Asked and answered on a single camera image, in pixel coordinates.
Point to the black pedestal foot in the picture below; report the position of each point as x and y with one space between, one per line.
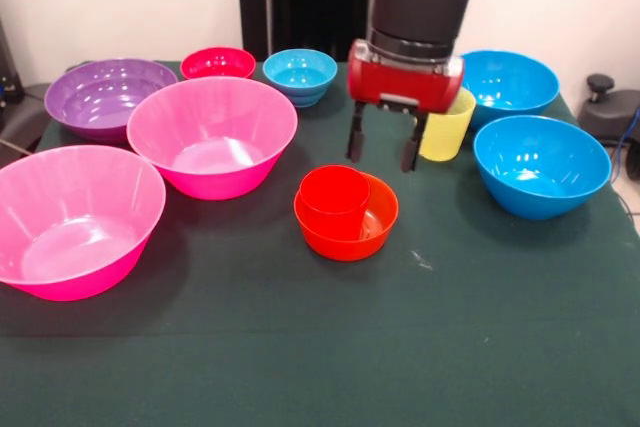
20 117
615 112

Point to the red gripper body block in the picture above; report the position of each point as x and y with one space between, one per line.
400 82

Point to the yellow cup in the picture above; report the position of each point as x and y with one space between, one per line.
445 137

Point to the small crimson bowl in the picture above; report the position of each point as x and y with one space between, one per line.
217 62

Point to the orange bowl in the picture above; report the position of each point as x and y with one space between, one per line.
380 232

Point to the stack of small blue bowls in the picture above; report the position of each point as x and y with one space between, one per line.
300 72

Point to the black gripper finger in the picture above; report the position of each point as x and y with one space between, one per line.
356 137
412 147

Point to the purple bowl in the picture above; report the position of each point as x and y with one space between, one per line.
100 92

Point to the red cup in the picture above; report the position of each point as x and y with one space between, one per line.
332 192

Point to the dark green table cloth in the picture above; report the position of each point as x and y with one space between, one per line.
320 322

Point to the large blue bowl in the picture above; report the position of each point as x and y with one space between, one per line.
540 167
510 82

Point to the large pink bowl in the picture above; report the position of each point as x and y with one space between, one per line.
75 217
210 132

